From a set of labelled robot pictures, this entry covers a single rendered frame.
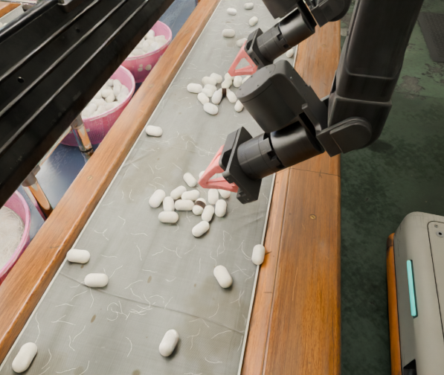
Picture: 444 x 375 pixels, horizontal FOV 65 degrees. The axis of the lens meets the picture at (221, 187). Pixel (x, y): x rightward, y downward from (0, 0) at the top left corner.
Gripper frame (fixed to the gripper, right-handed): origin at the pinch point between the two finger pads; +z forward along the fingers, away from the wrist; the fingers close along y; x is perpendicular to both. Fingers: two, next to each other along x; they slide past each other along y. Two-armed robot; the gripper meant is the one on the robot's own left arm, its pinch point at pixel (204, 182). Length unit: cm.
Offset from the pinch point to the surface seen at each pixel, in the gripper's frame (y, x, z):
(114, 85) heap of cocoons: -34.5, -15.9, 29.4
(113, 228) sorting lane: 6.5, -3.5, 16.0
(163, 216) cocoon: 3.6, 0.4, 8.6
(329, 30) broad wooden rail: -73, 16, -12
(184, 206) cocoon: 0.6, 2.4, 6.7
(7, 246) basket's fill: 13.5, -13.3, 28.4
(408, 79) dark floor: -193, 116, -13
